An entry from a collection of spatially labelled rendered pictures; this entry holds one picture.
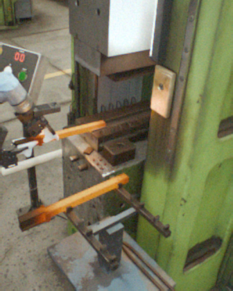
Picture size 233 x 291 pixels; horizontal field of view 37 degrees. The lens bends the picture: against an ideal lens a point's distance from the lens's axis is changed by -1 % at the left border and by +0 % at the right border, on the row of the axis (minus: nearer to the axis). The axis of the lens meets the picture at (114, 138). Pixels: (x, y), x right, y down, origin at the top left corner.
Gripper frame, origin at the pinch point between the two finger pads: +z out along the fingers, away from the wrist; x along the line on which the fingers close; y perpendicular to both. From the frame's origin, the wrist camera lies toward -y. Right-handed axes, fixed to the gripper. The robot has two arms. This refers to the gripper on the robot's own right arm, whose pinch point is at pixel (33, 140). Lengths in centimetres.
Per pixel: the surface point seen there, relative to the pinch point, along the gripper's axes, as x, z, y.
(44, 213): 37.1, -12.4, 2.4
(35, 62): -42.5, 20.1, -15.1
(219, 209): 43, 74, 39
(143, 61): 8, 46, -28
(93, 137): 4.2, 25.3, 4.2
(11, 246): -41, -5, 101
